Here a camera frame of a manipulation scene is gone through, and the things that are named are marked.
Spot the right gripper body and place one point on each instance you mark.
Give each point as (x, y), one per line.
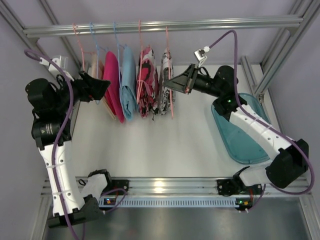
(191, 79)

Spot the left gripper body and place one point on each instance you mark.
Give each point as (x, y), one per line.
(83, 86)

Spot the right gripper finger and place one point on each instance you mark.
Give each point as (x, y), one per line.
(177, 85)
(187, 74)

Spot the pink camouflage trousers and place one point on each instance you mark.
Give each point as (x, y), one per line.
(149, 94)

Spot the pink hanger of camouflage trousers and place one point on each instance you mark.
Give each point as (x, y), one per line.
(139, 80)

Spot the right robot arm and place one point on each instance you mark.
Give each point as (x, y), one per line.
(288, 159)

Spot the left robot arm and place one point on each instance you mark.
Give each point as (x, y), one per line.
(51, 129)

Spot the blue hanger of magenta trousers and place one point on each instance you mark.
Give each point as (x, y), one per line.
(97, 46)

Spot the magenta trousers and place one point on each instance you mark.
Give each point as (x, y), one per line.
(112, 94)

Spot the peach striped trousers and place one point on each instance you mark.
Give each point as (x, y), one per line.
(97, 70)

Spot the light blue trousers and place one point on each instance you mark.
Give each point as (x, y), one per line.
(128, 89)

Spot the teal plastic bin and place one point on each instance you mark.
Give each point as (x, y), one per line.
(239, 145)

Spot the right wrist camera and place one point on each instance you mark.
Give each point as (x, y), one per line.
(201, 56)

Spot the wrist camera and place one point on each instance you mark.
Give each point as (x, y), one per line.
(60, 61)
(201, 56)

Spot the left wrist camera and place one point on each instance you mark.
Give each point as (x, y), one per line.
(60, 61)

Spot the aluminium hanging rail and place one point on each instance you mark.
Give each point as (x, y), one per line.
(58, 30)

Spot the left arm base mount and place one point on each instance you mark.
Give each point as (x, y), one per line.
(116, 184)

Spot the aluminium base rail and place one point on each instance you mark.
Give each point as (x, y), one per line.
(176, 187)

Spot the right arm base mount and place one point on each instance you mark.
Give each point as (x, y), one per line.
(229, 187)

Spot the grey slotted cable duct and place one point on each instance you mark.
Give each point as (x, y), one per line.
(182, 202)

